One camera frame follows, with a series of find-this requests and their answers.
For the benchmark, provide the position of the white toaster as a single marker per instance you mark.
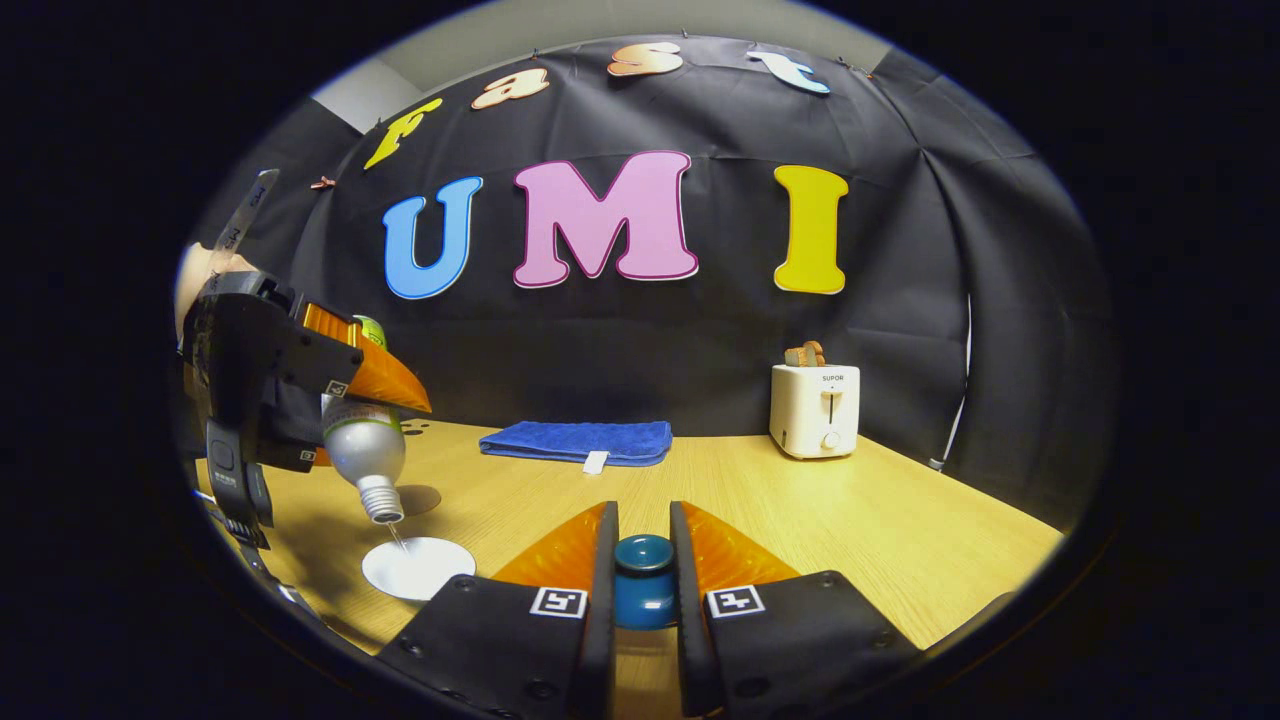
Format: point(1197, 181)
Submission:
point(815, 415)

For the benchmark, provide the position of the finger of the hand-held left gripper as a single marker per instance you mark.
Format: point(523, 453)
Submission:
point(290, 452)
point(385, 385)

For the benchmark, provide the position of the toast slice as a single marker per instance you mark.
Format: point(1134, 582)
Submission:
point(805, 354)

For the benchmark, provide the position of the black backdrop cloth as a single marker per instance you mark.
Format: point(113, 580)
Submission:
point(700, 340)

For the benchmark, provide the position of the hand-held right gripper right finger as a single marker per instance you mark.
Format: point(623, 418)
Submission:
point(688, 620)

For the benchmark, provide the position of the silver green water bottle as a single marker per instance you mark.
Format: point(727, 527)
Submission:
point(365, 450)

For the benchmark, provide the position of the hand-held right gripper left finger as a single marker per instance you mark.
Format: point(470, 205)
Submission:
point(600, 620)

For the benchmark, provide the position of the round brown coaster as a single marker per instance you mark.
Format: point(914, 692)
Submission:
point(425, 500)

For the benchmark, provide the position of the folded blue towel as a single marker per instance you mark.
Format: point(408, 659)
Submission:
point(575, 440)

